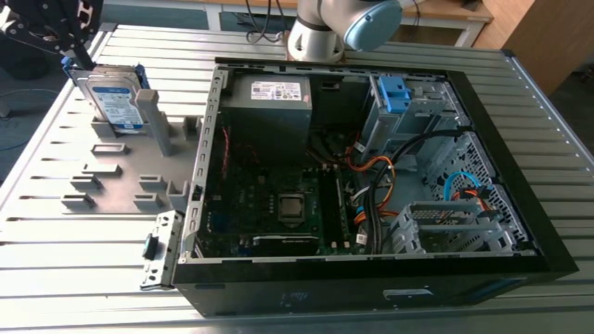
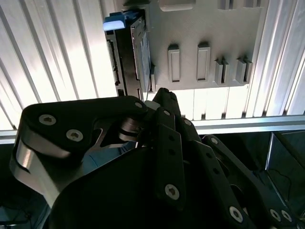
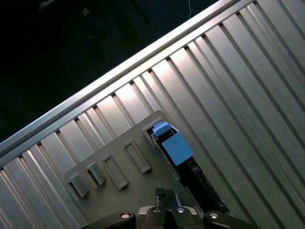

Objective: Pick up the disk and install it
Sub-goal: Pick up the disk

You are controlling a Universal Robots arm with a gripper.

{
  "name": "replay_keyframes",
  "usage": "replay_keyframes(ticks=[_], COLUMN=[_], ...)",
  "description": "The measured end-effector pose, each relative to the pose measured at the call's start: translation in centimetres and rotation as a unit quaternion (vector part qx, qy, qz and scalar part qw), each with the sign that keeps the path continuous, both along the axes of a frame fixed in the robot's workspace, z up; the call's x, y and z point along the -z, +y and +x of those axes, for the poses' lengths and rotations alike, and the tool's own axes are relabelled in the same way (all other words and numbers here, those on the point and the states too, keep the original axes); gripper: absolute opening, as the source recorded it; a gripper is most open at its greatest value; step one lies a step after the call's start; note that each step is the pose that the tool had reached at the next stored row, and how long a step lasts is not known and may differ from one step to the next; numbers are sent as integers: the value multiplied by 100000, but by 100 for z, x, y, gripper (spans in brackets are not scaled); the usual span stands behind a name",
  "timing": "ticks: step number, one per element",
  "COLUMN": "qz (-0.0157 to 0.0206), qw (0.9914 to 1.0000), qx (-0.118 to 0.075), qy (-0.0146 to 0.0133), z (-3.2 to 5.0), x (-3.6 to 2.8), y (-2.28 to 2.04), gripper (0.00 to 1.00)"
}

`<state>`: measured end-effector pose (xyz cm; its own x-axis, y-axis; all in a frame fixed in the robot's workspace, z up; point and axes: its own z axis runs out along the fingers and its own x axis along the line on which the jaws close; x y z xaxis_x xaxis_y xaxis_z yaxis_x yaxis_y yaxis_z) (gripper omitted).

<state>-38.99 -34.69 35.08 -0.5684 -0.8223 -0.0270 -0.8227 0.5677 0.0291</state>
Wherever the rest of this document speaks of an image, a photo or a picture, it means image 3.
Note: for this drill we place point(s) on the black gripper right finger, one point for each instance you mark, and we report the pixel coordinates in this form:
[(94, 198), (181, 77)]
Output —
[(181, 219)]

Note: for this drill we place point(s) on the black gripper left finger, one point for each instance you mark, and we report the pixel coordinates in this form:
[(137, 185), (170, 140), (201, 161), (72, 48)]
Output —
[(157, 219)]

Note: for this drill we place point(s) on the hard disk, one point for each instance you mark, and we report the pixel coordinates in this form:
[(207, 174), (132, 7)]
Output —
[(177, 150)]

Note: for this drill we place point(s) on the grey parts rack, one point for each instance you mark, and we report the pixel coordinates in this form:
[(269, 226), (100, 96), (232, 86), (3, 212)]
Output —
[(133, 186)]

